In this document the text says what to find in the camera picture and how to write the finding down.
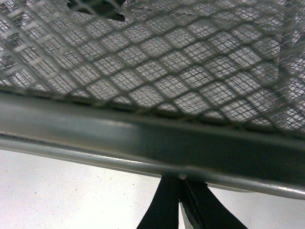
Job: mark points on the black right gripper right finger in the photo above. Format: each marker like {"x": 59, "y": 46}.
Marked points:
{"x": 201, "y": 209}

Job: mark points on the silver mesh three-tier rack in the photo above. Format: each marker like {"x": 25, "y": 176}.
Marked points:
{"x": 209, "y": 90}

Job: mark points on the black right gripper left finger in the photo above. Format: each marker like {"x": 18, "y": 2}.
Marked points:
{"x": 163, "y": 212}

